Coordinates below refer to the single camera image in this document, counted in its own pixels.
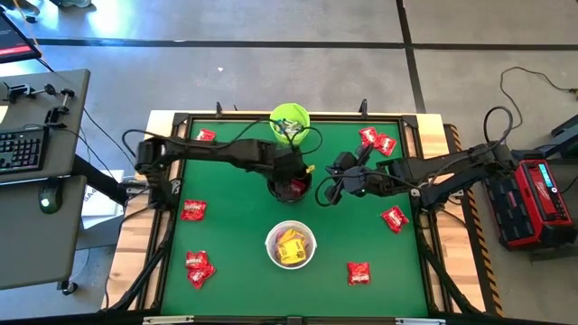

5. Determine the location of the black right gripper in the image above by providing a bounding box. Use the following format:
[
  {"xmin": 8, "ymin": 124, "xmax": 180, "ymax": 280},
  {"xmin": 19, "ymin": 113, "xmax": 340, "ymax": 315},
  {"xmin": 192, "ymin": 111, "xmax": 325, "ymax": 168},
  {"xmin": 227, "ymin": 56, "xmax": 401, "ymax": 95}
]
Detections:
[{"xmin": 325, "ymin": 143, "xmax": 378, "ymax": 207}]

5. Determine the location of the pale candy bar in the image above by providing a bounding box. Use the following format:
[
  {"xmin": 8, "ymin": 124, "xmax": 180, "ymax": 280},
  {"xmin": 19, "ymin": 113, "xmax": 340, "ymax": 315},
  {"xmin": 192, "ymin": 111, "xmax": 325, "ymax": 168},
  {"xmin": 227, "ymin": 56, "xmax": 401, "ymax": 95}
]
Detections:
[{"xmin": 275, "ymin": 117, "xmax": 303, "ymax": 138}]

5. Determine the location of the black plastic bucket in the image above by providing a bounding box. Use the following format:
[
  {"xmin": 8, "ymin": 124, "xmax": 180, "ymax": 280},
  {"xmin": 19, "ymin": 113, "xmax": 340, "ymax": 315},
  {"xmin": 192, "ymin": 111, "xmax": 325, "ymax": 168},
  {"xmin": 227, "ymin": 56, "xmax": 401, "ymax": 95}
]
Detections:
[{"xmin": 266, "ymin": 169, "xmax": 313, "ymax": 204}]

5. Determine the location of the lime green plastic bucket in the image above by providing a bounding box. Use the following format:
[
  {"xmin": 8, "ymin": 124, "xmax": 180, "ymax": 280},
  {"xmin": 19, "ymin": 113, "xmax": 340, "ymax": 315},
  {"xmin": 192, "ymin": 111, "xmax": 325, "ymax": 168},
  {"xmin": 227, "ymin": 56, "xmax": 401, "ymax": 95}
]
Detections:
[{"xmin": 269, "ymin": 102, "xmax": 312, "ymax": 146}]

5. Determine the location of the white jack-o-lantern face bucket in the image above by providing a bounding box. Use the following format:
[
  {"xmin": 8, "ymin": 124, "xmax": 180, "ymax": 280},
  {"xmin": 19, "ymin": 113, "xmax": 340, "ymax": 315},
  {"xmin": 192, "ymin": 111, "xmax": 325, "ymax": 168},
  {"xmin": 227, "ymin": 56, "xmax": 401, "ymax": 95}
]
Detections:
[{"xmin": 264, "ymin": 219, "xmax": 318, "ymax": 271}]

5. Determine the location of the green table mat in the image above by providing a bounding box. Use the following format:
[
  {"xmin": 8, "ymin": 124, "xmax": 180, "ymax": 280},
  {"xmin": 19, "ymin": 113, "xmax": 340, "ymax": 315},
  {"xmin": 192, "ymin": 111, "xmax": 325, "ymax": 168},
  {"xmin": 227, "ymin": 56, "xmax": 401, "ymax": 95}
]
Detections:
[{"xmin": 160, "ymin": 117, "xmax": 429, "ymax": 317}]

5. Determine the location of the yellow black hazard tape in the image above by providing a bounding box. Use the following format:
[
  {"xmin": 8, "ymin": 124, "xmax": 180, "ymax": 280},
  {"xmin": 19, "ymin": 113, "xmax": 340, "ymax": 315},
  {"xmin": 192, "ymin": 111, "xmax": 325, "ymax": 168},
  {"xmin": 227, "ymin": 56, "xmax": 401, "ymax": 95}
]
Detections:
[{"xmin": 444, "ymin": 124, "xmax": 505, "ymax": 317}]

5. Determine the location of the red black power box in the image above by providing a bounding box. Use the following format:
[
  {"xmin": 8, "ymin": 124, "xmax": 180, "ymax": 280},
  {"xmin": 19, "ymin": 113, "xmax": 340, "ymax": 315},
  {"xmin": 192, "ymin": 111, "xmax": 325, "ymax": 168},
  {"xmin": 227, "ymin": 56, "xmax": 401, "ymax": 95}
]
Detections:
[{"xmin": 485, "ymin": 157, "xmax": 578, "ymax": 252}]

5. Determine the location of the aluminium bar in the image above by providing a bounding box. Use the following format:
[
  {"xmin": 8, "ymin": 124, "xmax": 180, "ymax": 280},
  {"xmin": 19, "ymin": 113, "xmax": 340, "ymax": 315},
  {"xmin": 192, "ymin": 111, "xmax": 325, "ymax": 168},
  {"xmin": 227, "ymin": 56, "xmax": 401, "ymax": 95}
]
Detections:
[
  {"xmin": 142, "ymin": 315, "xmax": 195, "ymax": 325},
  {"xmin": 395, "ymin": 317, "xmax": 447, "ymax": 325}
]

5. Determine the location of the white cardboard box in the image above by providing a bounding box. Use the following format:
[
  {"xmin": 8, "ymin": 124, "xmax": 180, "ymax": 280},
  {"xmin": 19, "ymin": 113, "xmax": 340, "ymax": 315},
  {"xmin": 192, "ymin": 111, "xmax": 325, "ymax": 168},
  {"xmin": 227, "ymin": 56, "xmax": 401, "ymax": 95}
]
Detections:
[{"xmin": 80, "ymin": 169, "xmax": 126, "ymax": 218}]

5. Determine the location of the dark blue equipment case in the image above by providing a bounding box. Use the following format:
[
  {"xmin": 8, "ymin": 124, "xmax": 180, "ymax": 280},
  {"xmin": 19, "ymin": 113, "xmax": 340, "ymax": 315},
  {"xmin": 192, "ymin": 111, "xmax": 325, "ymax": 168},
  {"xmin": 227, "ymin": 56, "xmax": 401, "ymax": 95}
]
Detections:
[{"xmin": 548, "ymin": 125, "xmax": 578, "ymax": 159}]

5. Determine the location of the grey keyboard desk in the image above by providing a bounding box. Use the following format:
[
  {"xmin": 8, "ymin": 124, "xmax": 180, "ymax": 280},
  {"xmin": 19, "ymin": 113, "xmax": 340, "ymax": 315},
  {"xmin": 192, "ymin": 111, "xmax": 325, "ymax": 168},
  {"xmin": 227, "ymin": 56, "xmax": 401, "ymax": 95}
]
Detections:
[{"xmin": 0, "ymin": 68, "xmax": 91, "ymax": 184}]

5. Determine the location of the black computer mouse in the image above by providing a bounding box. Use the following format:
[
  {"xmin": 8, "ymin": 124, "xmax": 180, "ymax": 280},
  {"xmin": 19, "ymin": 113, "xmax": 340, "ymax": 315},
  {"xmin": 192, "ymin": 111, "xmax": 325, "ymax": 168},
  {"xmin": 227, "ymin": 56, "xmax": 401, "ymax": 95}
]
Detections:
[{"xmin": 38, "ymin": 182, "xmax": 63, "ymax": 215}]

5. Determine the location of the grey mouse desk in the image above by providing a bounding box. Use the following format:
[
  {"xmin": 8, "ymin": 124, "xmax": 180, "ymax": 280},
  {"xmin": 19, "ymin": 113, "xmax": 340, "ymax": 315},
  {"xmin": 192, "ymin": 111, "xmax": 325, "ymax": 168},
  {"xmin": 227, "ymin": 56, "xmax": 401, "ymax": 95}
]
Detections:
[{"xmin": 0, "ymin": 174, "xmax": 88, "ymax": 291}]

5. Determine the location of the black keyboard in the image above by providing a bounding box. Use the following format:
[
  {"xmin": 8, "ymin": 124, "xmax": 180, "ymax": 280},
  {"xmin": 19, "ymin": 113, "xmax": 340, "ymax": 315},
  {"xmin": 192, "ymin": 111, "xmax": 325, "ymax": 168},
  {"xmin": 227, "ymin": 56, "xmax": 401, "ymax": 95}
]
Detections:
[{"xmin": 0, "ymin": 127, "xmax": 50, "ymax": 175}]

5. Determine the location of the black desk clamp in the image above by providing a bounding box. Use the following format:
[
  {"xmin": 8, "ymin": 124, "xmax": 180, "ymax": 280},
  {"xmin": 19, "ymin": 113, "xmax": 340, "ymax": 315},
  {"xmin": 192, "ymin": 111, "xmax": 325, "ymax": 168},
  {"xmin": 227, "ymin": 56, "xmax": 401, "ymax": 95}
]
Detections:
[{"xmin": 0, "ymin": 82, "xmax": 51, "ymax": 104}]

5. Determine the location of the black computer monitor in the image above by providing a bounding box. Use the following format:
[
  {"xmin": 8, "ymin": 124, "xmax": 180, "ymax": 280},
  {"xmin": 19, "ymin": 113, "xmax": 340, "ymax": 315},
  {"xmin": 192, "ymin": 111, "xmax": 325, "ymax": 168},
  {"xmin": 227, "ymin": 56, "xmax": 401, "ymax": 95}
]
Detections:
[{"xmin": 0, "ymin": 11, "xmax": 42, "ymax": 64}]

